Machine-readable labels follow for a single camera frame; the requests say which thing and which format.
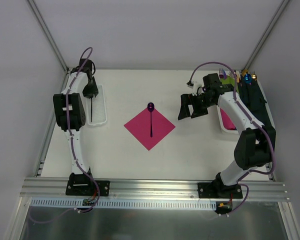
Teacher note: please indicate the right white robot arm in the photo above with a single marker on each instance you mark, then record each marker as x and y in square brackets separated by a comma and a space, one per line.
[256, 143]

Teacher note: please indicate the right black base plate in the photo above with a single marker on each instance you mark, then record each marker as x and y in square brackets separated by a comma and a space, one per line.
[213, 191]

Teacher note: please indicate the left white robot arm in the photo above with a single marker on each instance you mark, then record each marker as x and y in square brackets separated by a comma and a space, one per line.
[71, 117]

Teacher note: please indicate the white slotted cable duct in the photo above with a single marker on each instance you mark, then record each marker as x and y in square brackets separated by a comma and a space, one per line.
[106, 203]

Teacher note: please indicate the large white storage basket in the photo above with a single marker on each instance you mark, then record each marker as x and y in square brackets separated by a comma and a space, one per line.
[225, 131]

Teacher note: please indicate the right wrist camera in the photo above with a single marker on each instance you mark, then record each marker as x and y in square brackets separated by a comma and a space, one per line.
[197, 87]

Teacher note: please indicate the aluminium frame post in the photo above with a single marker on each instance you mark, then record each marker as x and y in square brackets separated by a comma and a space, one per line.
[266, 33]
[47, 33]

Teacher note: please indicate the dark navy rolled napkin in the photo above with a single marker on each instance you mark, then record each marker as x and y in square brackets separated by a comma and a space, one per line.
[252, 97]

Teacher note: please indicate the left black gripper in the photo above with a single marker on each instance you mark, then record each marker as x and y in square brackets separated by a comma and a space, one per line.
[90, 91]

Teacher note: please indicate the purple fork in roll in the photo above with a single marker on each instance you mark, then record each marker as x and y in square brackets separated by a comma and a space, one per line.
[222, 73]

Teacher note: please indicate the blue spoon in roll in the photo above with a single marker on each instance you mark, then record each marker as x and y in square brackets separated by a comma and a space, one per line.
[248, 78]

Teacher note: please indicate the aluminium front rail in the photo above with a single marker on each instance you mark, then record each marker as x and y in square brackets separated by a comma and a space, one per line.
[141, 189]

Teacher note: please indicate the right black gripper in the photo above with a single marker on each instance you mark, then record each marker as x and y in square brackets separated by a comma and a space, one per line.
[193, 102]

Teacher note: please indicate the small white utensil basket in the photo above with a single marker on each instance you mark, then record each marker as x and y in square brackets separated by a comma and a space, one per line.
[99, 109]

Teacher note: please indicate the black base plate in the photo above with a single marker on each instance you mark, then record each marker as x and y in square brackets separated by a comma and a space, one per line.
[102, 188]
[213, 191]

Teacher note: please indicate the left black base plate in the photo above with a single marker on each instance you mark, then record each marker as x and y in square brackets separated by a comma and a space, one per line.
[102, 188]

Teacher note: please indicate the left aluminium frame post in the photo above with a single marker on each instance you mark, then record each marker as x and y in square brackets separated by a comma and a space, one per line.
[47, 33]

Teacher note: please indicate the purple metallic spoon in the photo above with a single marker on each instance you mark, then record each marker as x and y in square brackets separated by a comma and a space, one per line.
[151, 108]

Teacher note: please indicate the magenta paper napkin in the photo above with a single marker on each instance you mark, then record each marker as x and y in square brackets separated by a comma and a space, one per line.
[149, 128]

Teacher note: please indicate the black fork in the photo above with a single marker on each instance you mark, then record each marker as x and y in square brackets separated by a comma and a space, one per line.
[91, 109]

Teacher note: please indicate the green rolled napkin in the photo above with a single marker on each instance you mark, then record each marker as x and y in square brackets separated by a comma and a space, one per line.
[228, 80]

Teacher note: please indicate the right aluminium frame post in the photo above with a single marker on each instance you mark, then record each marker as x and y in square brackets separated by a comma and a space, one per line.
[266, 33]

